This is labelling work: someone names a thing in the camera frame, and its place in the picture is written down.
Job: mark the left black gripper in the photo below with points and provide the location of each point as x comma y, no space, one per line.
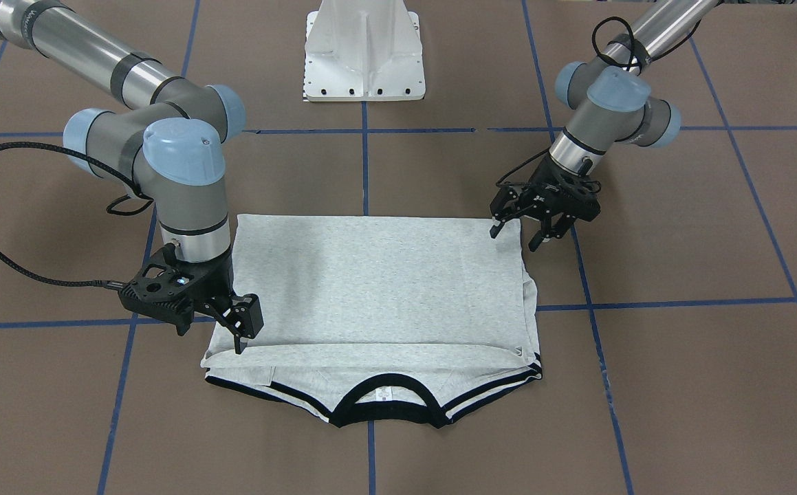
540,194

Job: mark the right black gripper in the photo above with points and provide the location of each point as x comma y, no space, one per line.
214,284

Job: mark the grey cartoon print t-shirt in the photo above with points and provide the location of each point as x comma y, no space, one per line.
421,319

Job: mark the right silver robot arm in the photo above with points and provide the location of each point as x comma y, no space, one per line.
166,150

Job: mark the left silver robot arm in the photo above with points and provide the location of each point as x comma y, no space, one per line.
611,103

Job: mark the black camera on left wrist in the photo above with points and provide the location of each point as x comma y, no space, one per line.
579,196

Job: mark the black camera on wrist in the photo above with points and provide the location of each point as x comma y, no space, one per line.
146,294
579,196

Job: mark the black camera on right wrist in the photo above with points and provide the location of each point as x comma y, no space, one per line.
146,294

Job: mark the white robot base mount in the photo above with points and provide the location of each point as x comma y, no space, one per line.
363,51

